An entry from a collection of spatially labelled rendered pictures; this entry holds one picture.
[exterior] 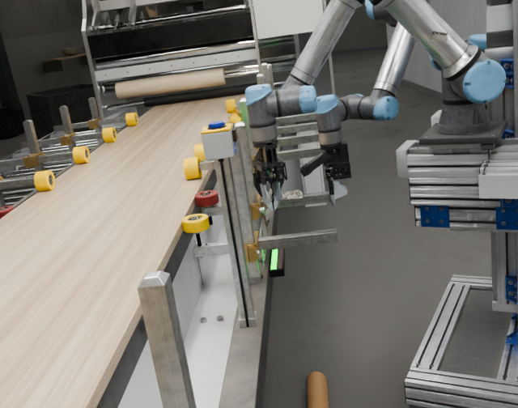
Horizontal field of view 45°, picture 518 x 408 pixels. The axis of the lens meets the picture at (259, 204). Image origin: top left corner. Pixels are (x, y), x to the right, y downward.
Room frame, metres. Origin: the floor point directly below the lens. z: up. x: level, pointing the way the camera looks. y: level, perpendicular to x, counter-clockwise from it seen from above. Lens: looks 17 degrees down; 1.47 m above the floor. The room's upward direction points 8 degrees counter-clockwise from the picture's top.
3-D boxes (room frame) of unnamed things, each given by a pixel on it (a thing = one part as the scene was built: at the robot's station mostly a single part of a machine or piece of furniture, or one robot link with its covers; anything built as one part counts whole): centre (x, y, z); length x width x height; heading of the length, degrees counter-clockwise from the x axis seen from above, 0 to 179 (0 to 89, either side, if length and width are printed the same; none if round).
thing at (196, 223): (1.77, 0.20, 0.85); 0.08 x 0.08 x 0.11
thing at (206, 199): (2.02, 0.17, 0.85); 0.08 x 0.08 x 0.11
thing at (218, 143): (1.45, 0.07, 1.18); 0.07 x 0.07 x 0.08; 84
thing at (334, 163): (1.97, -0.27, 0.96); 0.09 x 0.08 x 0.12; 85
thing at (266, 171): (1.72, -0.04, 1.06); 0.09 x 0.08 x 0.12; 14
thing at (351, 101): (2.02, -0.35, 1.12); 0.11 x 0.11 x 0.08; 36
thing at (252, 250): (1.73, 0.04, 0.80); 0.13 x 0.06 x 0.05; 174
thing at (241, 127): (1.96, 0.02, 0.90); 0.03 x 0.03 x 0.48; 84
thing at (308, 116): (2.99, -0.09, 0.95); 0.50 x 0.04 x 0.04; 84
